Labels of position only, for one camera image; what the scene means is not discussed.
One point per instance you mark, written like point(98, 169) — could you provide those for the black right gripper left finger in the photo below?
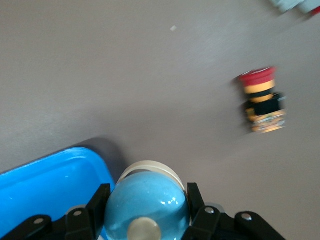
point(62, 225)

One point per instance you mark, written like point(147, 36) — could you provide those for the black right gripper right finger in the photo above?
point(220, 225)

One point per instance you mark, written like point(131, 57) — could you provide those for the blue dome bell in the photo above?
point(147, 195)

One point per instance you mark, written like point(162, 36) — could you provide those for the blue plastic tray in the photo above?
point(50, 180)

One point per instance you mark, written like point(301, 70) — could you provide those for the red yellow emergency stop button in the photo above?
point(262, 107)

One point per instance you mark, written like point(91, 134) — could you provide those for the table cover mat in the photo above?
point(125, 75)

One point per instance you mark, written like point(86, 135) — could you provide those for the white circuit breaker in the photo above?
point(287, 5)

